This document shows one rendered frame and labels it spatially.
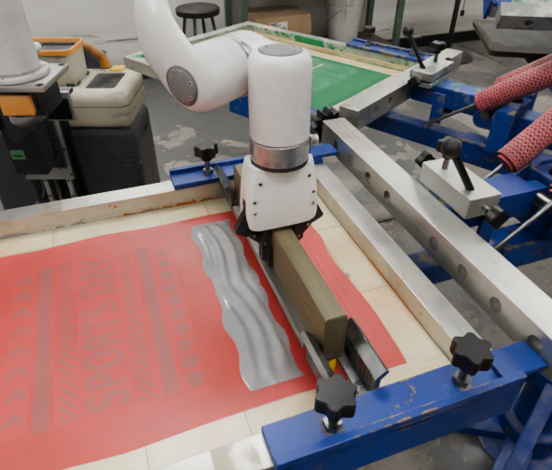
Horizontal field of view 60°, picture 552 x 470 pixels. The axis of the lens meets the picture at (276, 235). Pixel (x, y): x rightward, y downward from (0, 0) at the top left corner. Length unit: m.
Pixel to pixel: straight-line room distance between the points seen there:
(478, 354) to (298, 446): 0.21
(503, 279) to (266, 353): 0.32
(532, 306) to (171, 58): 0.51
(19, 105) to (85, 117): 0.62
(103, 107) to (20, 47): 0.62
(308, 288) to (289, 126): 0.19
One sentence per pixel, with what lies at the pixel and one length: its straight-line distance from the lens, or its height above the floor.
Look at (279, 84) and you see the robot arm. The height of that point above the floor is 1.28.
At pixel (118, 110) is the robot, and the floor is 0.85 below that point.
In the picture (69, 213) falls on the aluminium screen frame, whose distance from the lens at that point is 0.91.
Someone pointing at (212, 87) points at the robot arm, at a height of 1.27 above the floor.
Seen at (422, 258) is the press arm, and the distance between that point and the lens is 0.88.
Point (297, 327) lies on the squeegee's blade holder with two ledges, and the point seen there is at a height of 1.00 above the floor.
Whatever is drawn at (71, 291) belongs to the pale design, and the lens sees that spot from 0.79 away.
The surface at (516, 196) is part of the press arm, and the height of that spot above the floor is 1.04.
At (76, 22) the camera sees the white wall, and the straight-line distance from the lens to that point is 4.42.
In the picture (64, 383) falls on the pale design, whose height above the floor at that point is 0.96.
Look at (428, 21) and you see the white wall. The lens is 5.51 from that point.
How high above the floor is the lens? 1.46
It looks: 37 degrees down
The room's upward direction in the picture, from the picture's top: straight up
